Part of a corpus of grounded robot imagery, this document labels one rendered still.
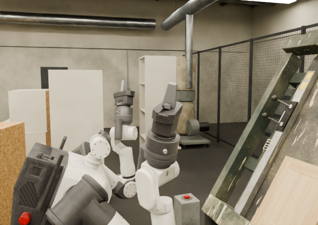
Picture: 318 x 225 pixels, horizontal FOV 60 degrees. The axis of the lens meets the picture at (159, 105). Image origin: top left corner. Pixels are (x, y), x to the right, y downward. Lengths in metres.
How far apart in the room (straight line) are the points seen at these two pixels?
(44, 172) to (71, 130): 2.47
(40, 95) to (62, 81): 1.83
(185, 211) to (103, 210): 0.98
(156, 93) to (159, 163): 4.31
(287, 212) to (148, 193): 0.95
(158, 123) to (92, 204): 0.30
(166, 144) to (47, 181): 0.44
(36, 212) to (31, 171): 0.13
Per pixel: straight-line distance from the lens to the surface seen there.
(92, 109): 3.36
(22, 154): 2.84
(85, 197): 0.81
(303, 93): 1.83
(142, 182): 0.74
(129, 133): 1.28
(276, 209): 1.60
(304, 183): 1.57
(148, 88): 4.96
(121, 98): 1.33
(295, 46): 2.05
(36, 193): 0.98
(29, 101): 5.18
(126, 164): 1.34
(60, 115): 3.39
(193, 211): 1.76
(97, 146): 0.97
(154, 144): 0.69
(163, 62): 5.03
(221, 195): 1.91
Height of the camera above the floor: 1.66
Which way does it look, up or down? 6 degrees down
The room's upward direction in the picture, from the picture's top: straight up
